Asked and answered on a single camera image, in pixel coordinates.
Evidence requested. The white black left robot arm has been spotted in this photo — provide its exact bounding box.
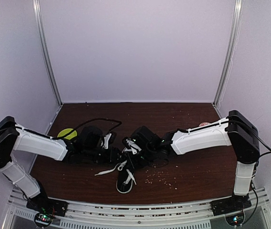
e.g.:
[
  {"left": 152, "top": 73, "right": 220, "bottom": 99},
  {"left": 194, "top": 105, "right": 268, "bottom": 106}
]
[{"left": 0, "top": 116, "right": 121, "bottom": 212}]

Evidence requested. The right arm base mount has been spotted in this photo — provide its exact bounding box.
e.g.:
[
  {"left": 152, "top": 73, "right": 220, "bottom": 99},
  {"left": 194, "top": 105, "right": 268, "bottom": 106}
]
[{"left": 211, "top": 197, "right": 252, "bottom": 227}]

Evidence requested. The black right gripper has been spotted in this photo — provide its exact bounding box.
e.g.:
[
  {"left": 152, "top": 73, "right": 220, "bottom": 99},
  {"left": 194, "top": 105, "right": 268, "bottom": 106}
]
[{"left": 125, "top": 146, "right": 157, "bottom": 171}]

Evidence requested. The black white canvas sneaker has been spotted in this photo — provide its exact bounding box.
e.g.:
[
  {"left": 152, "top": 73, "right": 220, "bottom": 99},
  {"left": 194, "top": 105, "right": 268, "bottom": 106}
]
[{"left": 116, "top": 153, "right": 138, "bottom": 194}]

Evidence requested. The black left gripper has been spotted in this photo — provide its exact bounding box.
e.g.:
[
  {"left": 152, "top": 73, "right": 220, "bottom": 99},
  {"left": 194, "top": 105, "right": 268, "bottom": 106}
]
[{"left": 84, "top": 146, "right": 128, "bottom": 166}]

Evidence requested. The left aluminium frame post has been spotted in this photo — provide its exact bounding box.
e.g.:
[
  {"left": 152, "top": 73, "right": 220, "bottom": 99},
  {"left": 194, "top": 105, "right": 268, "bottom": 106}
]
[{"left": 32, "top": 0, "right": 63, "bottom": 106}]

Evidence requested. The black braided left cable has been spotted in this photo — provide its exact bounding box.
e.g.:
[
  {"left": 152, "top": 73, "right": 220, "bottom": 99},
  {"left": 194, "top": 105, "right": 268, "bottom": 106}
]
[{"left": 73, "top": 118, "right": 123, "bottom": 134}]

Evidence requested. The right aluminium frame post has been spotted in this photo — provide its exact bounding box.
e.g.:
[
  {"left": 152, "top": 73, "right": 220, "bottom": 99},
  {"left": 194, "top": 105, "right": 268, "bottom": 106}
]
[{"left": 213, "top": 0, "right": 243, "bottom": 109}]

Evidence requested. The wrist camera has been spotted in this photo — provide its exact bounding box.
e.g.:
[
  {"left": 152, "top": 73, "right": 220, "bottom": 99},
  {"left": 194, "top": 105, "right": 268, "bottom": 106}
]
[
  {"left": 101, "top": 132, "right": 117, "bottom": 149},
  {"left": 122, "top": 137, "right": 142, "bottom": 155}
]

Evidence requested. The aluminium front rail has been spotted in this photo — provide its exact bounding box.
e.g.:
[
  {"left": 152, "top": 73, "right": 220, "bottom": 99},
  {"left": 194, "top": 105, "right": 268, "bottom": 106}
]
[{"left": 0, "top": 188, "right": 271, "bottom": 229}]

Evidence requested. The aluminium frame post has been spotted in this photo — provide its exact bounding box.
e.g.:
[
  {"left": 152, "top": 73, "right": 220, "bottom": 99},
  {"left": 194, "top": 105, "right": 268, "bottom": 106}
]
[
  {"left": 213, "top": 0, "right": 243, "bottom": 109},
  {"left": 32, "top": 0, "right": 63, "bottom": 106}
]

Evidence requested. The white shoelace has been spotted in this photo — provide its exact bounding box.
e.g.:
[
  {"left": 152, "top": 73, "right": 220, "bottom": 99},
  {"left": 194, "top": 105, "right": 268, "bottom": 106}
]
[{"left": 95, "top": 148, "right": 137, "bottom": 185}]

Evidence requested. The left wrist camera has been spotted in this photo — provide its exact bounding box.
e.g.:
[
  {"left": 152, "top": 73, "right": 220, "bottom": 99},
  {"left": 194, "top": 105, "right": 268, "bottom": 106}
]
[{"left": 101, "top": 132, "right": 117, "bottom": 149}]

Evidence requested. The pink patterned bowl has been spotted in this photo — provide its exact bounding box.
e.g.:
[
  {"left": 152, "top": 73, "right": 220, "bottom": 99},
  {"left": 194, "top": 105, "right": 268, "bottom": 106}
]
[{"left": 199, "top": 122, "right": 210, "bottom": 127}]

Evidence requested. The green plastic bowl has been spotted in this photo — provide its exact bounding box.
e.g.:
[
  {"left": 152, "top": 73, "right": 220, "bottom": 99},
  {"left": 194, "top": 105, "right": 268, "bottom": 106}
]
[{"left": 57, "top": 128, "right": 78, "bottom": 140}]

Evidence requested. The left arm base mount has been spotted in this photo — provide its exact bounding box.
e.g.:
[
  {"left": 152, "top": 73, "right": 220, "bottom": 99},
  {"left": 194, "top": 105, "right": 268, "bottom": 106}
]
[{"left": 26, "top": 199, "right": 68, "bottom": 228}]

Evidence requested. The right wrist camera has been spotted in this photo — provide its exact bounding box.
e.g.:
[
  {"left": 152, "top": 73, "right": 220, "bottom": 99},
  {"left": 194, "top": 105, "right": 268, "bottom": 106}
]
[{"left": 122, "top": 137, "right": 142, "bottom": 155}]

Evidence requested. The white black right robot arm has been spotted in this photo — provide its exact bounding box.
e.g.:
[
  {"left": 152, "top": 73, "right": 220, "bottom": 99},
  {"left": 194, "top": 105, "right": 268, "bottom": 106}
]
[{"left": 117, "top": 110, "right": 271, "bottom": 211}]

